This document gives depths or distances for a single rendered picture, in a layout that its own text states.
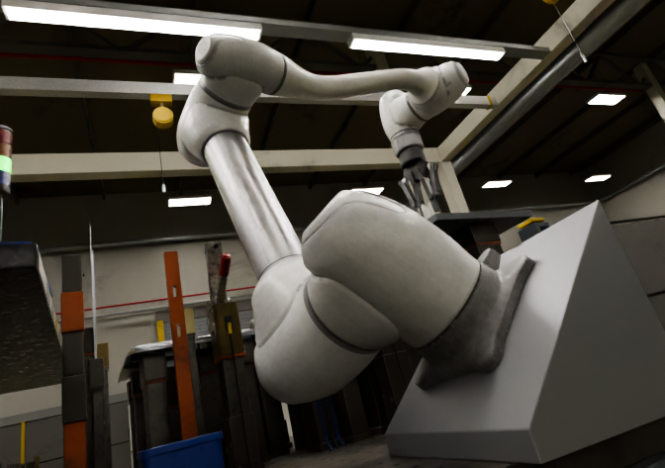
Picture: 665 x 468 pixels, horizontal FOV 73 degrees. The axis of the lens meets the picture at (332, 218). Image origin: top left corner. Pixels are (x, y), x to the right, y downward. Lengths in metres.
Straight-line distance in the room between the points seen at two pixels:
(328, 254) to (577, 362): 0.30
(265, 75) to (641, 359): 0.84
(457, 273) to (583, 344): 0.16
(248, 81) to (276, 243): 0.40
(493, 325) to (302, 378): 0.29
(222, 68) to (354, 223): 0.55
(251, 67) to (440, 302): 0.67
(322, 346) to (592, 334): 0.33
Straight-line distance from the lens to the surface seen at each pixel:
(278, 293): 0.72
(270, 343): 0.73
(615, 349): 0.57
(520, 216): 1.41
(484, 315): 0.60
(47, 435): 13.26
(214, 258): 1.14
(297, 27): 3.53
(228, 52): 1.02
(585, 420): 0.52
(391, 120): 1.38
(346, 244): 0.57
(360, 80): 1.20
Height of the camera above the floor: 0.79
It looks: 21 degrees up
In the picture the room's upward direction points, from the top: 14 degrees counter-clockwise
